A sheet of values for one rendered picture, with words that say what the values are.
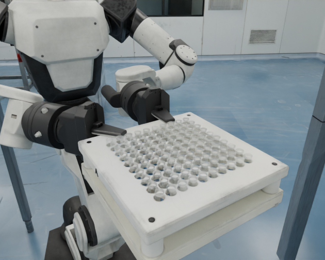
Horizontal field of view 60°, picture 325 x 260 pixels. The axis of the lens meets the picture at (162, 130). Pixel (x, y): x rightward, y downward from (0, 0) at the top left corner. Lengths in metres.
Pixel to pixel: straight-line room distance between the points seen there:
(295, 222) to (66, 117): 1.05
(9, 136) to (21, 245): 1.32
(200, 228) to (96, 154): 0.20
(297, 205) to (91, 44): 0.98
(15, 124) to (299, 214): 1.09
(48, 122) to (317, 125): 0.88
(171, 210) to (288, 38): 6.45
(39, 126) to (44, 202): 1.60
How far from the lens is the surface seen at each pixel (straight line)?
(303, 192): 1.23
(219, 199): 0.37
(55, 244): 1.61
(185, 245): 0.38
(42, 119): 0.57
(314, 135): 1.13
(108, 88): 0.75
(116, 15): 0.98
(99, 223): 0.98
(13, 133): 0.64
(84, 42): 0.91
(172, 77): 0.86
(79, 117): 0.51
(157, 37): 0.97
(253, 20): 6.31
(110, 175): 0.41
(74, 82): 0.93
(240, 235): 1.84
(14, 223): 2.07
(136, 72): 0.74
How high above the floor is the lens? 1.31
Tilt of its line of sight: 27 degrees down
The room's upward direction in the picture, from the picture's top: straight up
